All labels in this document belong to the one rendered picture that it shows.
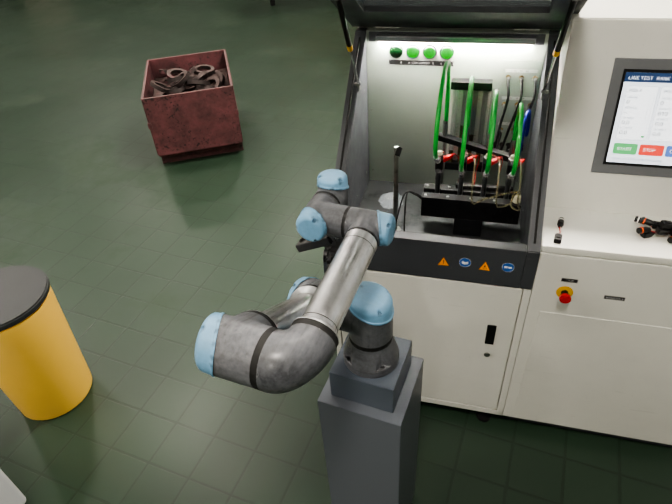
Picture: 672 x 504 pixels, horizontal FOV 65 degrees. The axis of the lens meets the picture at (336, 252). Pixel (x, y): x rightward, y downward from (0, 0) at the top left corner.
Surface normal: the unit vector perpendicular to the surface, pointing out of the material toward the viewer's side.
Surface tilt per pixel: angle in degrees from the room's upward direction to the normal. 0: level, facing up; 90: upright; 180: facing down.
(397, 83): 90
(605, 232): 0
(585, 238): 0
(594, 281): 90
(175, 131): 90
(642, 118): 76
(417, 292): 90
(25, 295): 0
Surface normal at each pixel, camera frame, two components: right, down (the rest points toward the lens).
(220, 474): -0.06, -0.77
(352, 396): -0.37, 0.60
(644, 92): -0.25, 0.42
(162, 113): 0.24, 0.60
